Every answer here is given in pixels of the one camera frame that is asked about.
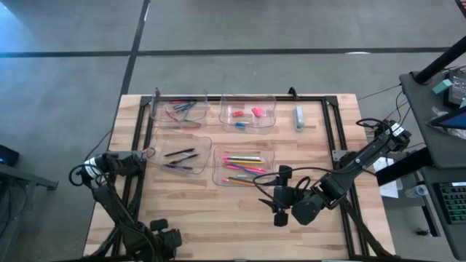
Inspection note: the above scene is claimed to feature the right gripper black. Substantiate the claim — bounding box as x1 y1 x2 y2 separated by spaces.
258 164 298 228

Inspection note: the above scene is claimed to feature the green pencil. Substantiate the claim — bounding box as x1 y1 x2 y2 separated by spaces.
226 175 256 184

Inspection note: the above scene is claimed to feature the orange pencil with pink eraser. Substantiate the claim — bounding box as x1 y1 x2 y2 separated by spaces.
221 176 256 187
232 163 267 172

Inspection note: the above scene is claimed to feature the yellow pencil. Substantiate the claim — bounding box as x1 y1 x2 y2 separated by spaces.
223 159 266 165

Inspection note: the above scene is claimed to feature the grey pencil with pink eraser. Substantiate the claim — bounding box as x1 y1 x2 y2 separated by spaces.
221 156 264 162

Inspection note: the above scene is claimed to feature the clear plastic bin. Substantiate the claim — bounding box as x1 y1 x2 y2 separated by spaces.
211 144 277 188
149 90 209 130
151 133 213 176
217 93 277 135

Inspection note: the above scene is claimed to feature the black pen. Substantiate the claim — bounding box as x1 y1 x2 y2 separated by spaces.
168 153 201 165
163 147 197 158

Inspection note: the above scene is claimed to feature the grey stapler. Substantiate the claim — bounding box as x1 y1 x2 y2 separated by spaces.
293 104 306 132

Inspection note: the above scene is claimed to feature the white paper sheet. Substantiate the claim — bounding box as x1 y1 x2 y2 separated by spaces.
371 156 404 199

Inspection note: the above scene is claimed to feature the black rig beam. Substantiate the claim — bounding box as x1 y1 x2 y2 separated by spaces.
374 146 435 187

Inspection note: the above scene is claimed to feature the grey metal stand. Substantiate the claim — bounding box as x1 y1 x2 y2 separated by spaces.
0 162 59 262

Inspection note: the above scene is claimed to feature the clear water bottle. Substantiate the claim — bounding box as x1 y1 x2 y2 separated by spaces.
404 183 430 199

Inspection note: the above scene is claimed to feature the grey side desk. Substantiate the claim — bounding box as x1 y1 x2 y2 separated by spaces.
398 68 466 261

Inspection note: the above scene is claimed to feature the black device with blue light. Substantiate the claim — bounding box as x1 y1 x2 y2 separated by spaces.
0 144 20 168

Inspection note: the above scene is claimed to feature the backlit computer keyboard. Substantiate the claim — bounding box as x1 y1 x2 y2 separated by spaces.
433 180 466 225

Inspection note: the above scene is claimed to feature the dark blue tablet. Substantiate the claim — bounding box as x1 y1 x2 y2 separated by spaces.
425 105 466 131

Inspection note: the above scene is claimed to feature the teal box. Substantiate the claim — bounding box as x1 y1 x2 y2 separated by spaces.
431 79 454 95

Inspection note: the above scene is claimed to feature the black electronic device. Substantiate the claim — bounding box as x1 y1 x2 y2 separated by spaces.
446 68 466 109

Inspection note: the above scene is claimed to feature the black rig pole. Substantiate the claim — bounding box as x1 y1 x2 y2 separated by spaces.
414 34 466 85

